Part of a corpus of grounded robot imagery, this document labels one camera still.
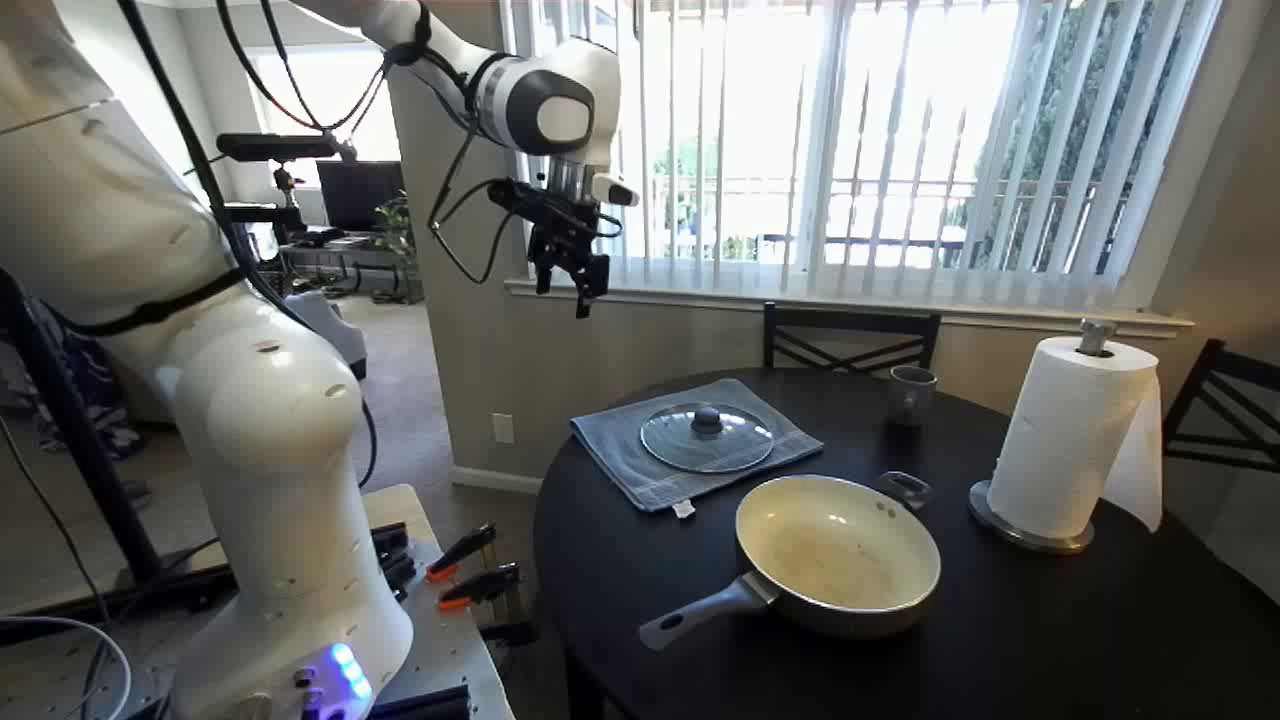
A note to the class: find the white window sill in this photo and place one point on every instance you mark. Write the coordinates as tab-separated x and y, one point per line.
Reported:
802	298

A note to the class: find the dark computer monitor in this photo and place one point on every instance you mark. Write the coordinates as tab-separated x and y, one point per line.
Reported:
362	194

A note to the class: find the white wall outlet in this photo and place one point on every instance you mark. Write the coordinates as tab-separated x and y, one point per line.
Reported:
500	429

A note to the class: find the dark grey mug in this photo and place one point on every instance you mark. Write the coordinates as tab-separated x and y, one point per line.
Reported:
908	397

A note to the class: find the white paper towel roll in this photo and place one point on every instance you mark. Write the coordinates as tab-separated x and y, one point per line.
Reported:
1065	426
1035	536

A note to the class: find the small round dark object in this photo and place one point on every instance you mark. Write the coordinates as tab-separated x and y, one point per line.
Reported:
887	491

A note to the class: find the black clamps pile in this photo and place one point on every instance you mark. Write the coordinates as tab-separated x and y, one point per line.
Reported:
395	553

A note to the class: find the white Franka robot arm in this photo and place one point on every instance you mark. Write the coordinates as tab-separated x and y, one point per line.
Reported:
267	441

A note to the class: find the white vertical window blinds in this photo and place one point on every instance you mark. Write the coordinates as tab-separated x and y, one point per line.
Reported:
866	132

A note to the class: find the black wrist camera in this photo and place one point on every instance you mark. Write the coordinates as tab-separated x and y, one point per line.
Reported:
535	202

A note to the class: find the green house plant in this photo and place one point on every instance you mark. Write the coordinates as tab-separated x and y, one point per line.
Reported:
398	245

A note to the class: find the white robot mounting platform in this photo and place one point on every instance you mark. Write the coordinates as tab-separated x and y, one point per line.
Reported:
455	653

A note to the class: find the black tripod leg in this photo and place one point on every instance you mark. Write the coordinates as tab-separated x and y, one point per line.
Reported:
80	441

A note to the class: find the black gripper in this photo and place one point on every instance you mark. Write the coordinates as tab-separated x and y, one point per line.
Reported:
575	241

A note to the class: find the black camera on stand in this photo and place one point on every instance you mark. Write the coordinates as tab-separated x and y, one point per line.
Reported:
275	146

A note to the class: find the black clamp orange tips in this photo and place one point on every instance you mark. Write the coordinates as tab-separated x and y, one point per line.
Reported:
483	586
466	546

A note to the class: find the blue-grey dish towel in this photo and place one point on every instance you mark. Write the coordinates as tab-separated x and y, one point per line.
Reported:
612	461

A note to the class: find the glass lid with black knob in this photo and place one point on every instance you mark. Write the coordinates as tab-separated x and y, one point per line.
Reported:
727	445

